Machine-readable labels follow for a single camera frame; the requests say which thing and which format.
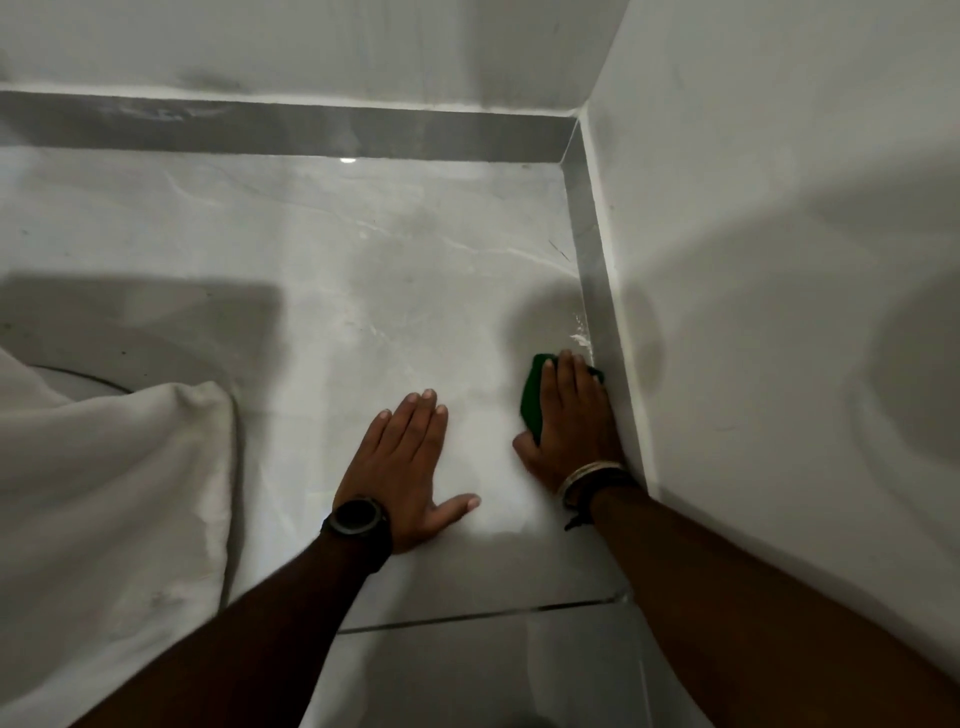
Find person's right hand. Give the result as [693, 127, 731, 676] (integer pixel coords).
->
[512, 349, 627, 495]

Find person's left hand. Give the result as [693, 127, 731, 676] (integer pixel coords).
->
[333, 388, 482, 555]

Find green scrub pad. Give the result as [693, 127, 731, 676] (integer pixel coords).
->
[520, 353, 606, 447]

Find person's left forearm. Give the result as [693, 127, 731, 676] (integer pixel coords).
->
[69, 534, 370, 728]

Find person's right forearm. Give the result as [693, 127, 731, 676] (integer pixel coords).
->
[589, 486, 960, 728]

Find silver bangle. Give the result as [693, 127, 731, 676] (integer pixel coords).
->
[555, 460, 630, 502]

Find black wrist thread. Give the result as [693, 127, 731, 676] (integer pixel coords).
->
[562, 471, 642, 533]

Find black wristwatch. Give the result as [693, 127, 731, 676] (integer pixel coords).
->
[320, 495, 394, 576]

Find grey tile skirting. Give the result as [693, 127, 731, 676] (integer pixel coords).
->
[0, 90, 650, 489]

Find white garment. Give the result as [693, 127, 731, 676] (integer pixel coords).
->
[0, 346, 238, 728]

